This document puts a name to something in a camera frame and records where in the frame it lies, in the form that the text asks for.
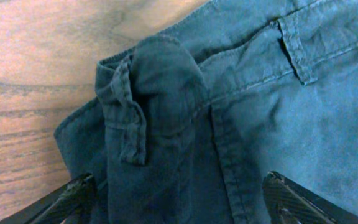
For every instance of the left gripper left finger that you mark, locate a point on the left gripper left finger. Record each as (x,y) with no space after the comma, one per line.
(71,203)

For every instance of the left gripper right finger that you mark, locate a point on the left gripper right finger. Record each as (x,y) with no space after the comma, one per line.
(289,203)

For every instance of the dark blue shorts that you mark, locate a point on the dark blue shorts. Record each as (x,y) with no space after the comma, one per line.
(186,124)

